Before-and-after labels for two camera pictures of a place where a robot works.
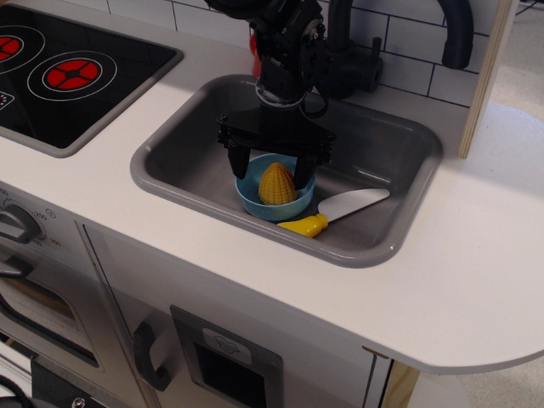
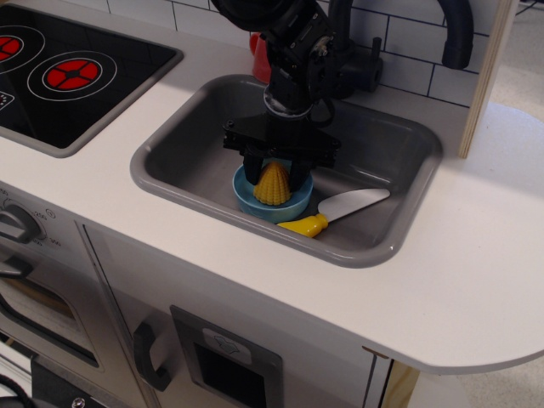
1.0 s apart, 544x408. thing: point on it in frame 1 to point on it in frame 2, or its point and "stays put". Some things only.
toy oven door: x=51 y=308 stays put
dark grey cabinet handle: x=158 y=378 stays put
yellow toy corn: x=276 y=184 stays put
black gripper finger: x=239 y=157 to x=252 y=166
